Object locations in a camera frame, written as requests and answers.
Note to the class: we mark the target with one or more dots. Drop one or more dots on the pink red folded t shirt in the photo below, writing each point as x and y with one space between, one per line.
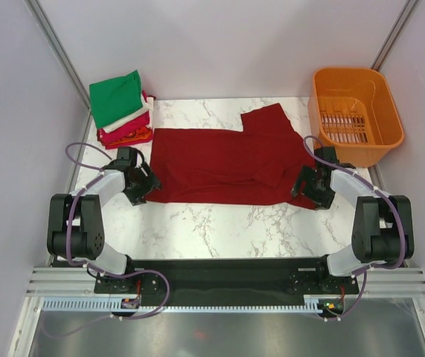
108 140

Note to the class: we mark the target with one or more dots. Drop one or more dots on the aluminium rail profile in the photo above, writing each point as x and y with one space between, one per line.
74 282

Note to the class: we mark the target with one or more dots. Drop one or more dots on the orange print folded t shirt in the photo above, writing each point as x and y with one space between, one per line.
138 136

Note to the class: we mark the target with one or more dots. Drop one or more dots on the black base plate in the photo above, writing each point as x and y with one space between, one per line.
226 280

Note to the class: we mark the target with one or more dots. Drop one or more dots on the left aluminium frame post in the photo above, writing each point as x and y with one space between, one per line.
50 34

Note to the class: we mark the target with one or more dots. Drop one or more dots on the orange plastic basket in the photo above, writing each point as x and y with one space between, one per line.
352 110

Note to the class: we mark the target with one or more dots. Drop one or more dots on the white slotted cable duct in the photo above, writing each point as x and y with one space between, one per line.
300 304

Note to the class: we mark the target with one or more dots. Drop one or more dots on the white folded t shirt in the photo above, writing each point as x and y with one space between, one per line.
147 102

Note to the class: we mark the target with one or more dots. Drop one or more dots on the green folded t shirt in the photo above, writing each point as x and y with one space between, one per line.
115 98

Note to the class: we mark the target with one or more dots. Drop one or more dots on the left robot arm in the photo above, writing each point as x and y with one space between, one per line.
75 222

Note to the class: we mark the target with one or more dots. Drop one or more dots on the right aluminium frame post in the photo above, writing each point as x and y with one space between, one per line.
393 36

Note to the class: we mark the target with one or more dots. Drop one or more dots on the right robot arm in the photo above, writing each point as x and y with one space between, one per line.
382 234

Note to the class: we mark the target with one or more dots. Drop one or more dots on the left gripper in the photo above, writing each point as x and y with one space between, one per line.
150 184

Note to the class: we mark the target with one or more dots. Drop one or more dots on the dark red t shirt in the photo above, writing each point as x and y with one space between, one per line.
257 166

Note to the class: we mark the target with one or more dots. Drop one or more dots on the aluminium frame post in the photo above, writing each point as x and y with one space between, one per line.
393 36
50 34

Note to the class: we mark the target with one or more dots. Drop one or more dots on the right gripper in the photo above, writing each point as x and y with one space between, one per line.
323 201

